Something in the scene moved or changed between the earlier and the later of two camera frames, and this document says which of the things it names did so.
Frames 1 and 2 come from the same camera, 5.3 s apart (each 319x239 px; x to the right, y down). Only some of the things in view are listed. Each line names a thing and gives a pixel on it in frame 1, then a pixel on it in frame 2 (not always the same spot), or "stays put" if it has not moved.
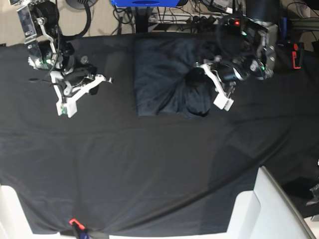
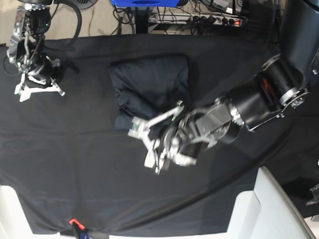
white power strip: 183,18 stays put
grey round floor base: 80,4 stays put
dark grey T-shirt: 161,86 → 146,86
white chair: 266,212 stays put
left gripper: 77,68 → 42,70
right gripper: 227,71 → 183,140
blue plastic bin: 146,3 stays put
